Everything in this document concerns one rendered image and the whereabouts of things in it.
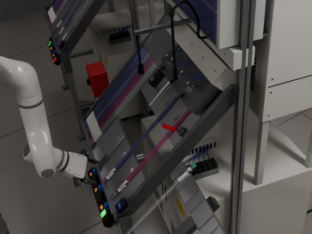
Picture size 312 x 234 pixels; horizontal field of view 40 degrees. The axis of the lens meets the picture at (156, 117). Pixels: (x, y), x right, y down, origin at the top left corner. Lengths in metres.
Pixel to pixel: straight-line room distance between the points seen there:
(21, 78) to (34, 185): 1.63
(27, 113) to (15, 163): 1.71
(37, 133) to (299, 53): 1.00
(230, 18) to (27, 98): 0.74
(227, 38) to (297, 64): 0.36
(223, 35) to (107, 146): 0.86
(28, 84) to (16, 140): 1.97
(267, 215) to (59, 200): 1.36
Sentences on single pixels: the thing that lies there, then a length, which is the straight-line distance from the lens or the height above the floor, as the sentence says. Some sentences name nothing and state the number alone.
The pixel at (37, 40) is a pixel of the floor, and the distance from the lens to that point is 4.83.
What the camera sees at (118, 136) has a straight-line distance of 1.98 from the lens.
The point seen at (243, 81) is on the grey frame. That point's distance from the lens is 1.52.
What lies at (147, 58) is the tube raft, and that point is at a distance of 2.04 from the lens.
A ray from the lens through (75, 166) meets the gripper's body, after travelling 1.80.
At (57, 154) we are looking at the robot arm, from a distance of 1.75.
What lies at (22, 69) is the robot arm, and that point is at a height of 1.37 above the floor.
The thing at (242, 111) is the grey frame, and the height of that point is 1.12.
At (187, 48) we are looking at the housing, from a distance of 1.73.
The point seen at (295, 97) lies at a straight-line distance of 1.77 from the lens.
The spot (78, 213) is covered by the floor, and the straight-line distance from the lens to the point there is 2.80.
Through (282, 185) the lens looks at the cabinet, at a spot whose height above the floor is 0.58.
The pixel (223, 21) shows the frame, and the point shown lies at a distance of 1.39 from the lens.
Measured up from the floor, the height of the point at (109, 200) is 0.73.
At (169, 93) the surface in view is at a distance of 1.82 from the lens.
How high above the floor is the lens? 2.10
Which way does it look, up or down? 38 degrees down
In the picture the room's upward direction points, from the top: 6 degrees counter-clockwise
